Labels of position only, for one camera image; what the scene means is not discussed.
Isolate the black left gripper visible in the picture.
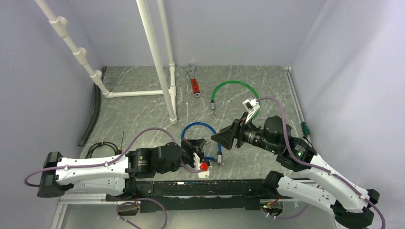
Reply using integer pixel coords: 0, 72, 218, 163
158, 138, 205, 175

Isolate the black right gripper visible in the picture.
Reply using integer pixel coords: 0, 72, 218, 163
211, 111, 278, 153

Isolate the blue cable lock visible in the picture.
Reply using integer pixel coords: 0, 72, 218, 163
181, 122, 224, 166

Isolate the green cable lock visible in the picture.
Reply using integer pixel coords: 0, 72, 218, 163
210, 80, 259, 110

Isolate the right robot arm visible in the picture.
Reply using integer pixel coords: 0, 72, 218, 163
211, 113, 380, 229

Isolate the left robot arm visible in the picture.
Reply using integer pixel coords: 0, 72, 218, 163
37, 142, 211, 200

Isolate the black foam tube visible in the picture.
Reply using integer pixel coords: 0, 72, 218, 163
78, 84, 102, 147

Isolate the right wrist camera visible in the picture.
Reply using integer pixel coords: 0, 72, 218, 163
242, 98, 260, 122

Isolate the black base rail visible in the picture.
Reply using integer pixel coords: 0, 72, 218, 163
106, 179, 280, 212

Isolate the red handled adjustable wrench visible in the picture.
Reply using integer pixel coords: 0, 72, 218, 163
186, 63, 201, 98

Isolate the green handled screwdriver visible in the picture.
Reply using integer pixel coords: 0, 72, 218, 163
300, 121, 311, 138

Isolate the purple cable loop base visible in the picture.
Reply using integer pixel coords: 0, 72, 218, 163
116, 198, 169, 229

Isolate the black coiled cable left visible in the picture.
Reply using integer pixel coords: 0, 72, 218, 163
85, 141, 121, 159

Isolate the white pvc pipe frame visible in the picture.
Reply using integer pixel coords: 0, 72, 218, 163
35, 0, 178, 124

